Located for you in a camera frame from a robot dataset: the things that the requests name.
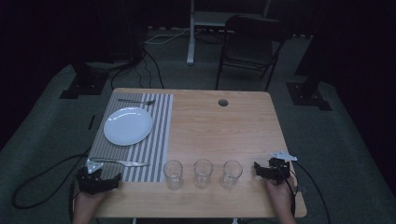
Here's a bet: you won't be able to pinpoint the black folding chair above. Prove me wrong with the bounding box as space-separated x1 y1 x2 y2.
214 14 289 92

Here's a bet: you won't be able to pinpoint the black stand base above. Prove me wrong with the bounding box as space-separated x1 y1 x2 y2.
59 60 110 101
285 81 332 112

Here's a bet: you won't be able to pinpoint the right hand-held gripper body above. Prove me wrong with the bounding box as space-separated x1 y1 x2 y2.
266 150 299 187

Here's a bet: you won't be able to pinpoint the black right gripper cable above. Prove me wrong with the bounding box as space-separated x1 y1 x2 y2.
278 160 332 224

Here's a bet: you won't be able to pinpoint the person's left hand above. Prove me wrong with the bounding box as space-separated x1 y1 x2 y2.
73 189 109 219

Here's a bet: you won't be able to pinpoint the white floor cable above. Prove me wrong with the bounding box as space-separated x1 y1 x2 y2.
144 27 191 45

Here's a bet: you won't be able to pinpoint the silver table knife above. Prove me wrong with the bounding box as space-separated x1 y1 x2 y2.
90 157 151 168

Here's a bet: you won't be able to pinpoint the black floor cables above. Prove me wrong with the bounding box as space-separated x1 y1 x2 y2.
109 49 165 91

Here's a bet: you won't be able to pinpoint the person's right hand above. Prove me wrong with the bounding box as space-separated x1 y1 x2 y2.
265 175 297 217

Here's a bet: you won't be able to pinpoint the clear drinking glass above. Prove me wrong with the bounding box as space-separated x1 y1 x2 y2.
163 159 184 190
219 159 244 190
192 158 215 189

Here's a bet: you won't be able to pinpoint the grey striped placemat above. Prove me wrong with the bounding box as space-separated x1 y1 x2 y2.
88 91 175 183

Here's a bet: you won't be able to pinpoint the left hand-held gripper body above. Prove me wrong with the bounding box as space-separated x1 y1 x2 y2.
77 158 117 196

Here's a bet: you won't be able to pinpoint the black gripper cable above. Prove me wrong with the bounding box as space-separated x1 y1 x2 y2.
278 160 332 224
10 147 93 224

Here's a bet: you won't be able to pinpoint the white metal desk frame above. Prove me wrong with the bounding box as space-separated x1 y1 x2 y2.
186 0 272 65

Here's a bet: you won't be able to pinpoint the silver spoon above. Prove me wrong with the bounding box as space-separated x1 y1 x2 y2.
117 98 157 106

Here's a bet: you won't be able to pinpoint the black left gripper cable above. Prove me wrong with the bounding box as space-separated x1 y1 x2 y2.
10 147 93 224

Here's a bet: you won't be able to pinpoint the white round plate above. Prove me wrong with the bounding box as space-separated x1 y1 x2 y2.
103 106 154 147

